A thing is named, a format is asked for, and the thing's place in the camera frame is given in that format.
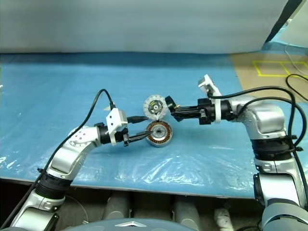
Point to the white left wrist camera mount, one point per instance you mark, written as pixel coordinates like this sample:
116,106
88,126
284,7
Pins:
116,118

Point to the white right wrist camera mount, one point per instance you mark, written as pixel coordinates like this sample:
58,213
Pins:
208,83

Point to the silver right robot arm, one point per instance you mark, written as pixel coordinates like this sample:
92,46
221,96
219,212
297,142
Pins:
264,118

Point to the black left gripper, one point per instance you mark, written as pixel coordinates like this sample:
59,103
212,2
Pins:
124,139

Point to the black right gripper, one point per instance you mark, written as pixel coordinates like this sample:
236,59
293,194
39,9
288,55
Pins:
207,110

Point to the brown cardboard sheet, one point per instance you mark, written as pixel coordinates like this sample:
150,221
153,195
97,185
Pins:
245,69

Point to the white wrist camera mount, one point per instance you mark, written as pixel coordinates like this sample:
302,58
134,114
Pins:
116,118
208,83

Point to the dark grey panel frame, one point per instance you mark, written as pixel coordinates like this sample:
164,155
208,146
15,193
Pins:
281,21

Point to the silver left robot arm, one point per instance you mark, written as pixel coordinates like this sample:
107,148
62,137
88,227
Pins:
72,154

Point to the white rounded object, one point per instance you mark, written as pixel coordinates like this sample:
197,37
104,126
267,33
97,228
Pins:
222,216

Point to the grey rounded cylinder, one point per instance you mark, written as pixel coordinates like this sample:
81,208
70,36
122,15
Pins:
186,209
118,207

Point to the white motor stator disc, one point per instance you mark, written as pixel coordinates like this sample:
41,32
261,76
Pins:
148,106

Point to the white backdrop board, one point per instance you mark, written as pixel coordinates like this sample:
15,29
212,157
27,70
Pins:
120,24

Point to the silver motor stator copper coils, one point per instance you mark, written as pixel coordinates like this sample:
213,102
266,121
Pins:
158,143

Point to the blue plastic table cover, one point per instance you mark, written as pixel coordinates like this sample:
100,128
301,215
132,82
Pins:
48,96

